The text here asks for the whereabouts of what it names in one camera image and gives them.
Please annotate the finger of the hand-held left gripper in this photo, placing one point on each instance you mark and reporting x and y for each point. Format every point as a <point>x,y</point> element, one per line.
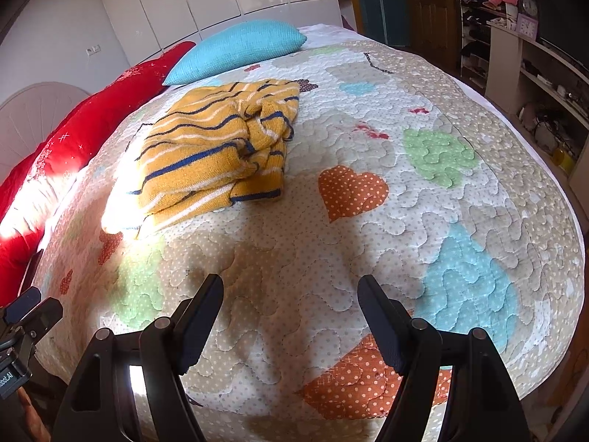
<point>23,307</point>

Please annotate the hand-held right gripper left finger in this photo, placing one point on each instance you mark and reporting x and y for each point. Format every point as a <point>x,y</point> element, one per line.
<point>199,327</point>

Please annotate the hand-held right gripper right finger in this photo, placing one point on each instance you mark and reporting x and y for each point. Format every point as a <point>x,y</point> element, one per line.
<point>387,329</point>

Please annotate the yellow striped knit sweater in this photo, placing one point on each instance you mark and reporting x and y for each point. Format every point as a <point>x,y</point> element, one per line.
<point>216,147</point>

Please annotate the patchwork heart quilt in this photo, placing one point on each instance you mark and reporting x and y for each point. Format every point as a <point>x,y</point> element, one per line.
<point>368,221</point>

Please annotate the red patterned duvet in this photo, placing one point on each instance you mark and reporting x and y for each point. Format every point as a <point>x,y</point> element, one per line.
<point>78,129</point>

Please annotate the white fan-pattern headboard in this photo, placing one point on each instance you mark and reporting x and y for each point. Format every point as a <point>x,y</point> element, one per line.
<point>32,119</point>

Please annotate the yellow container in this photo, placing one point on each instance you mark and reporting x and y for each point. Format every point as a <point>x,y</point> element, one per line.
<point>563,159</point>

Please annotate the turquoise knit pillow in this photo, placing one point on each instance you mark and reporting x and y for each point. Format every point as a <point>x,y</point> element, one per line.
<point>234,50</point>

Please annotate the white shelf unit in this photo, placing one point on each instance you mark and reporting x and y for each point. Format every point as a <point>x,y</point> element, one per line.
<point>538,83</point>

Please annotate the white bed sheet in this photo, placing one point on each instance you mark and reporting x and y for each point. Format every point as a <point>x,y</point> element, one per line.
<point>340,32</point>

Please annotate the cluttered shoe rack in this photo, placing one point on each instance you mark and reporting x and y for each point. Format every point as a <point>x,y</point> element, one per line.
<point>478,37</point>

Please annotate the teal curtain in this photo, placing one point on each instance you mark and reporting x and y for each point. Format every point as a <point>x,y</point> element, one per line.
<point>375,2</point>

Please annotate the wooden door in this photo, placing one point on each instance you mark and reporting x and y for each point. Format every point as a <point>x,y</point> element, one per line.
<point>430,4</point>

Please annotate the white glossy wardrobe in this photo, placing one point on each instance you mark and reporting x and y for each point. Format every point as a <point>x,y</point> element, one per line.
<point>221,0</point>

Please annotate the purple framed clock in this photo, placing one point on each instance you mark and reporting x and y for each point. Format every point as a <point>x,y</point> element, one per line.
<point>528,11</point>

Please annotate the white wall socket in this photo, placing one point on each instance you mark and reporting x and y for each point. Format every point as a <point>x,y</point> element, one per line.
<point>93,49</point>

